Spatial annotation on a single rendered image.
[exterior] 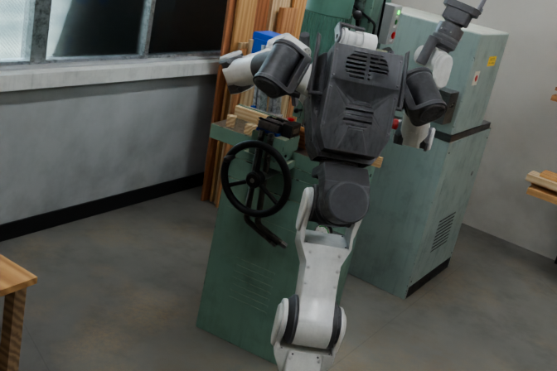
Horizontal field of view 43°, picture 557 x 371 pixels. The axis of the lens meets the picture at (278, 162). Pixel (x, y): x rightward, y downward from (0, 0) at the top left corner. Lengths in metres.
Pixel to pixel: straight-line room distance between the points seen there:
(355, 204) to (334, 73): 0.36
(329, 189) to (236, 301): 1.19
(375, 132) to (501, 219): 3.17
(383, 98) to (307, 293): 0.60
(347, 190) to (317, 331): 0.44
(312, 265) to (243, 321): 1.00
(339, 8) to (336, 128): 0.82
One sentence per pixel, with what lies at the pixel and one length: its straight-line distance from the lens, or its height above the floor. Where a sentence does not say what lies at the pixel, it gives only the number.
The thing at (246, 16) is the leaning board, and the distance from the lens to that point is 4.28.
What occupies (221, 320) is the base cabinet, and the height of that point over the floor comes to 0.09.
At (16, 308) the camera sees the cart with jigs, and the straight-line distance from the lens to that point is 2.39.
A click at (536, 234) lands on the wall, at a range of 5.05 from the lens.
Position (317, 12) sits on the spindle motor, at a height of 1.42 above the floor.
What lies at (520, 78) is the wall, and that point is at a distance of 4.92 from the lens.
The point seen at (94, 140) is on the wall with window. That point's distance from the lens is 3.86.
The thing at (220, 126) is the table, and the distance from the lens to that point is 2.85.
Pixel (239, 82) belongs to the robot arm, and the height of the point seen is 1.21.
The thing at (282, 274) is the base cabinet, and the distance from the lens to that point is 2.87.
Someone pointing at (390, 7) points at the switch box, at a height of 1.47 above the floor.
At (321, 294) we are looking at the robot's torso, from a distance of 2.10.
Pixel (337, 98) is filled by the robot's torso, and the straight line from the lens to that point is 1.96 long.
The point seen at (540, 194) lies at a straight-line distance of 4.46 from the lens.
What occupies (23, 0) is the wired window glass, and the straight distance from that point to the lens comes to 3.45.
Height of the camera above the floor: 1.69
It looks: 18 degrees down
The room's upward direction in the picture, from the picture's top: 12 degrees clockwise
